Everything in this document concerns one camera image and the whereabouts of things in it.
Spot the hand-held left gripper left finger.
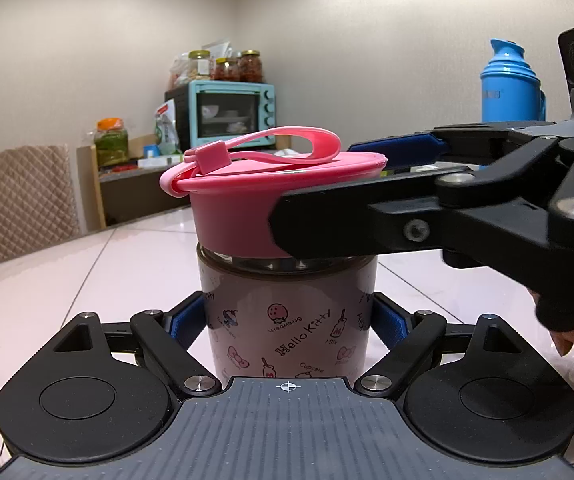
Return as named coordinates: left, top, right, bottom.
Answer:
left=52, top=291, right=221, bottom=395

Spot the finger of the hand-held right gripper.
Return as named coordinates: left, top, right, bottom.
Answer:
left=347, top=124, right=518, bottom=168
left=269, top=170, right=476, bottom=260

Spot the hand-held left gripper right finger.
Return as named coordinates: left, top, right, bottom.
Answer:
left=354, top=291, right=525, bottom=400

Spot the pink printed bottle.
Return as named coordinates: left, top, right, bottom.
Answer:
left=197, top=242, right=380, bottom=382

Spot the pink bottle cap with strap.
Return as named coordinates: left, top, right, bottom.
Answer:
left=159, top=127, right=390, bottom=260

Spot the person's right hand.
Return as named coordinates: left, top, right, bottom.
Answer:
left=549, top=329, right=574, bottom=359

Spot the blue thermos flask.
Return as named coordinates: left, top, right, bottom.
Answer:
left=479, top=38, right=548, bottom=124

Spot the wooden side table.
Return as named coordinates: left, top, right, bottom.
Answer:
left=89, top=132, right=198, bottom=228

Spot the flat white box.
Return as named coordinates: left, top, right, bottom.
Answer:
left=137, top=155, right=186, bottom=169

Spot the teal toaster oven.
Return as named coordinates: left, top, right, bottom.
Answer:
left=164, top=81, right=276, bottom=153

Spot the tall jar with red contents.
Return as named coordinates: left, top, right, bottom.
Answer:
left=239, top=50, right=263, bottom=84

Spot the green jar with orange lid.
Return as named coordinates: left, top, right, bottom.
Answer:
left=93, top=117, right=129, bottom=167

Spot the green and white snack bag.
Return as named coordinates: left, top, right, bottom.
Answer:
left=153, top=100, right=184, bottom=156

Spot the small jar with red contents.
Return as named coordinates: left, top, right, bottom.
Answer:
left=212, top=56, right=240, bottom=83

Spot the chair with quilted beige cover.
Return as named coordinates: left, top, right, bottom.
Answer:
left=0, top=144, right=82, bottom=267

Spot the glass jar with pale contents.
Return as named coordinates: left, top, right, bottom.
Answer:
left=187, top=49, right=212, bottom=82

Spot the clear plastic bag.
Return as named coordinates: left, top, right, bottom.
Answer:
left=167, top=54, right=190, bottom=89

